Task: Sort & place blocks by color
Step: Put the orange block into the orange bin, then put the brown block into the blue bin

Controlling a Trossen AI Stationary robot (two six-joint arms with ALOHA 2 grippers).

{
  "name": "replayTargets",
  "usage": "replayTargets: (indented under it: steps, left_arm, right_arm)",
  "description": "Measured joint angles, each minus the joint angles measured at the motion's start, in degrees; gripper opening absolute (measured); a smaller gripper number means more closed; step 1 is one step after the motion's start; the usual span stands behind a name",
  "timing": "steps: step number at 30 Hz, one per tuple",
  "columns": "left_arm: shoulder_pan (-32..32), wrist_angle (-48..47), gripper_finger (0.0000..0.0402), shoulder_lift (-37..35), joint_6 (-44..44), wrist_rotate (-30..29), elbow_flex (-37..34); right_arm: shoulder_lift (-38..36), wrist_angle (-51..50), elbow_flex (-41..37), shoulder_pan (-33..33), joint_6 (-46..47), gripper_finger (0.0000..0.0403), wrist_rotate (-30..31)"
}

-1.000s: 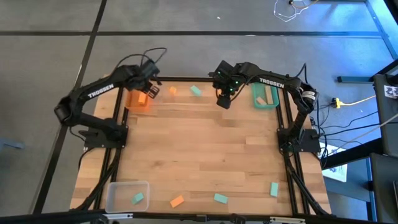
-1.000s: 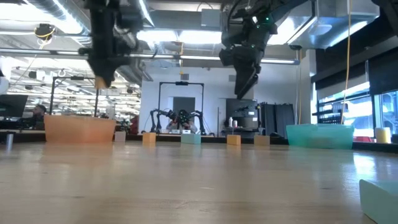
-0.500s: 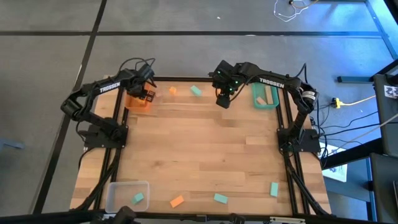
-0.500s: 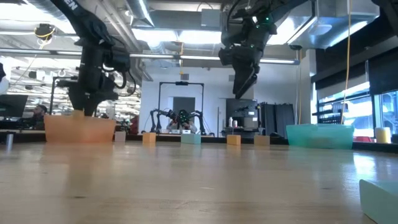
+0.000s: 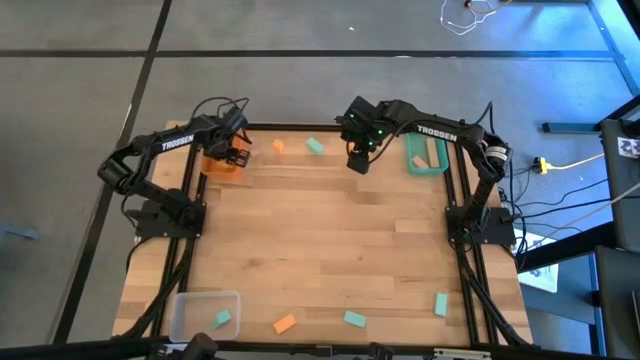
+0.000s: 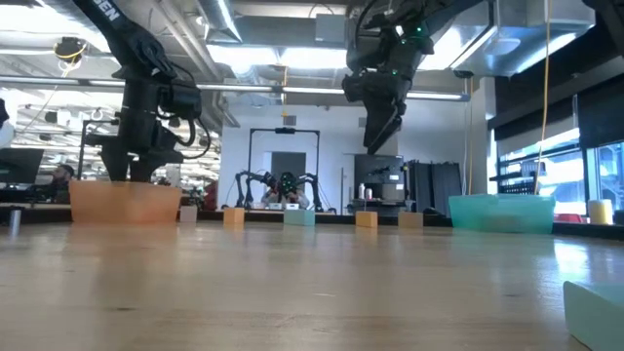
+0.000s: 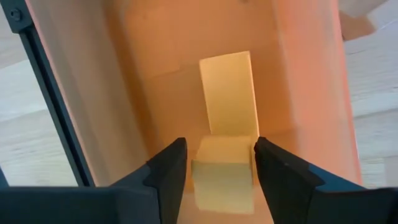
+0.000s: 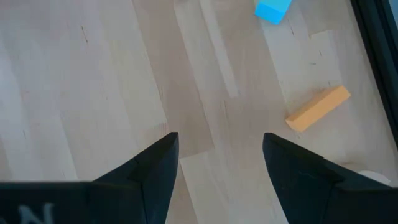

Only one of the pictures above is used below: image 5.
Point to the white printed tag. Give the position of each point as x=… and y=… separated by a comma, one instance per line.
x=629, y=147

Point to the blue steel frame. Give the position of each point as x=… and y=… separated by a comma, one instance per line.
x=612, y=50

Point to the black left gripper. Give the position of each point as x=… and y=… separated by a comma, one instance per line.
x=222, y=135

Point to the small orange cube block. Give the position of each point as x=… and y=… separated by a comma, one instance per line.
x=278, y=145

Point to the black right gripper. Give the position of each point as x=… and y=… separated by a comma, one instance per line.
x=362, y=127

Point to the grey-blue object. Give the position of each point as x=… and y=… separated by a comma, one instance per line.
x=20, y=232

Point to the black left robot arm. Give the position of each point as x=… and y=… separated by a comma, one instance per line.
x=170, y=144

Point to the black crossbeam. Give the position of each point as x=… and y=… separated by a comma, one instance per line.
x=300, y=348

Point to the black seat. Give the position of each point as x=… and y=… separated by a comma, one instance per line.
x=617, y=300

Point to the white printed paper sheet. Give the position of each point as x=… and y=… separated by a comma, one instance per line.
x=547, y=277

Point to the blue metal bar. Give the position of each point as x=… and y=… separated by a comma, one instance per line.
x=570, y=128

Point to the teal rectangular block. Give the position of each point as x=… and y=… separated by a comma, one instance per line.
x=222, y=319
x=440, y=304
x=314, y=146
x=355, y=318

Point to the clear plastic bin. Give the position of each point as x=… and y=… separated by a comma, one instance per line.
x=195, y=325

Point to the natural wood half-round block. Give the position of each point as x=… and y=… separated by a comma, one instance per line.
x=420, y=162

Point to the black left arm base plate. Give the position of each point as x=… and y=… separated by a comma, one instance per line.
x=150, y=229

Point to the silver metal bracket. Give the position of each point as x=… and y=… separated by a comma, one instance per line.
x=462, y=354

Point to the green plastic bin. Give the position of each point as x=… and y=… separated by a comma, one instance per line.
x=426, y=172

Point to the black aluminium table frame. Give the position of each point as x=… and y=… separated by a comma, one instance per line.
x=300, y=126

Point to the black diagonal beam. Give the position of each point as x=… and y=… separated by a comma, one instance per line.
x=565, y=247

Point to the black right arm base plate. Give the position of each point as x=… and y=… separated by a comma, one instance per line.
x=500, y=231

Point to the black cart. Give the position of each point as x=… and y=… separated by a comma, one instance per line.
x=620, y=200

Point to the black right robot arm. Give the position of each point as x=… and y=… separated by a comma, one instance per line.
x=440, y=131

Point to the orange rectangular block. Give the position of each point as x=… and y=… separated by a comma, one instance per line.
x=284, y=323

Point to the yellow power plug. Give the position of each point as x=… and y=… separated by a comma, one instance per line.
x=540, y=165

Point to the orange plastic bin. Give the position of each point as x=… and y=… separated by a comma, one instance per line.
x=220, y=169

